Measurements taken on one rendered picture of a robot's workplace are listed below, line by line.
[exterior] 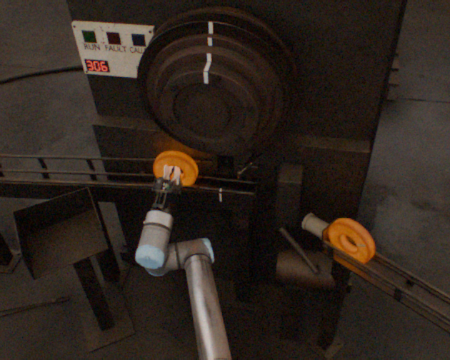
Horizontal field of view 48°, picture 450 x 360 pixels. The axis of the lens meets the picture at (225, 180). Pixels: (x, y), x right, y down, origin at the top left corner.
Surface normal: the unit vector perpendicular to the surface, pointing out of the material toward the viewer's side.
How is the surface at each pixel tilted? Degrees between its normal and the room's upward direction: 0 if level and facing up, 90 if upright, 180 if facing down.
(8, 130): 0
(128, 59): 90
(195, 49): 29
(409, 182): 0
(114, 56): 90
